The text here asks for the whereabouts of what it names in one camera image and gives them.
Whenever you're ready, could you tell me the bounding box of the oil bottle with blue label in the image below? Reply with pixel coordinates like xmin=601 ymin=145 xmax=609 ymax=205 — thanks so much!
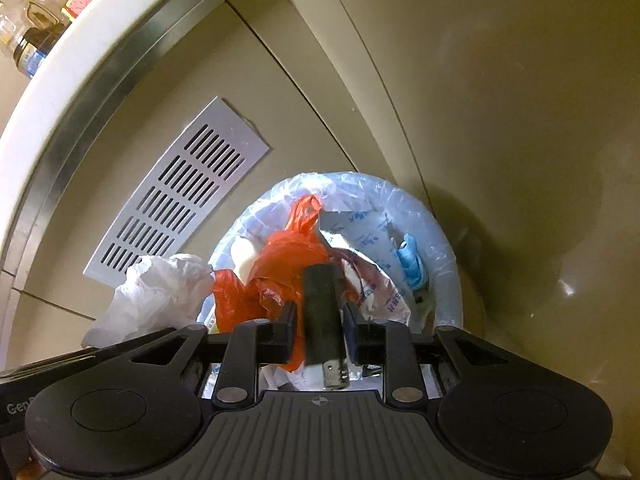
xmin=12 ymin=0 xmax=68 ymax=78

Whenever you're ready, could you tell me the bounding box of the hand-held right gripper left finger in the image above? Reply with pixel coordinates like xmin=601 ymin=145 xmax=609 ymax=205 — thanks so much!
xmin=130 ymin=304 xmax=298 ymax=408

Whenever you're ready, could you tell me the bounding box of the white plastic packet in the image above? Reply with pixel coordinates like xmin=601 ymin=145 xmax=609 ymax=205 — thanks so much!
xmin=317 ymin=210 xmax=416 ymax=326

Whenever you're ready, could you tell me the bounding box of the red plastic bag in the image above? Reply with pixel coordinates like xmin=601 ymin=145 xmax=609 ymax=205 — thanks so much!
xmin=212 ymin=194 xmax=333 ymax=373

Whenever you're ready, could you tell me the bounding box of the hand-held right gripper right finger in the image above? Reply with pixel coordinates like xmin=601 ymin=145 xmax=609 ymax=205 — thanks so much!
xmin=341 ymin=304 xmax=511 ymax=407

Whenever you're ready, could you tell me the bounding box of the grey cabinet vent grille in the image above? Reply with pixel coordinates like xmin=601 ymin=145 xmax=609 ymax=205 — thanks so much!
xmin=82 ymin=96 xmax=273 ymax=278

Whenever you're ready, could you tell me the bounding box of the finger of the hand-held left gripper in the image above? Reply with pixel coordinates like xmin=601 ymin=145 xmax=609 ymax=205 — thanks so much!
xmin=0 ymin=350 xmax=102 ymax=382

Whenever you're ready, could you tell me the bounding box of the blue glove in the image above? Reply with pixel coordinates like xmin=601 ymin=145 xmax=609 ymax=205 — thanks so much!
xmin=395 ymin=232 xmax=427 ymax=292

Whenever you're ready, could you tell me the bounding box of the white plastic bag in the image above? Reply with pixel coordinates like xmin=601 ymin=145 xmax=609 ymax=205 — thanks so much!
xmin=82 ymin=254 xmax=216 ymax=351

